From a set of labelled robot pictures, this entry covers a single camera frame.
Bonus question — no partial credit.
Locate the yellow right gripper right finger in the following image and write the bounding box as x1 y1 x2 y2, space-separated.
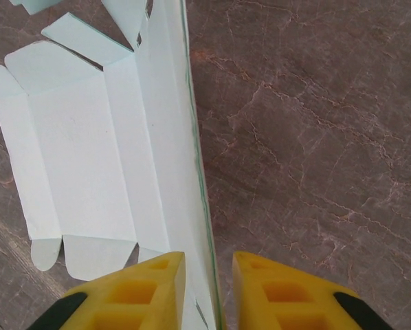
232 251 390 330

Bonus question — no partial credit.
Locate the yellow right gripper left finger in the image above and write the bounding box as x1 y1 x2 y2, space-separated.
26 251 186 330

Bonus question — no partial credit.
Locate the light green paper box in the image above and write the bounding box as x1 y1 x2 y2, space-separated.
0 0 223 330

